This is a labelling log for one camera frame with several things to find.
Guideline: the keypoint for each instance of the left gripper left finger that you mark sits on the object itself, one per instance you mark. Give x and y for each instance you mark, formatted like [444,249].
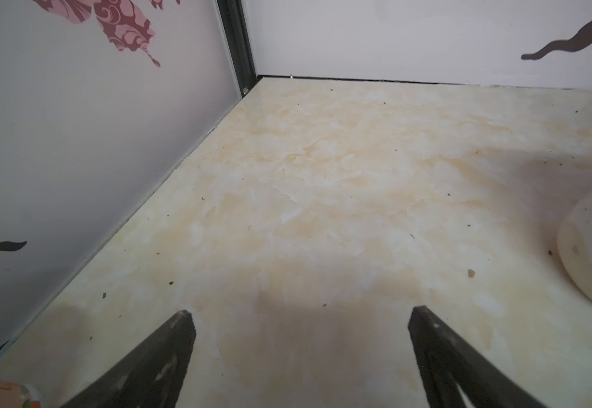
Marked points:
[151,375]

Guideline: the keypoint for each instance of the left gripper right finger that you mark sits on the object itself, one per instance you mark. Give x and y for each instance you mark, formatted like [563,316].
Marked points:
[452,371]

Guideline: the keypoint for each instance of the orange can white lid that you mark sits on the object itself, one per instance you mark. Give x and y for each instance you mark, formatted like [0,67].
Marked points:
[13,395]

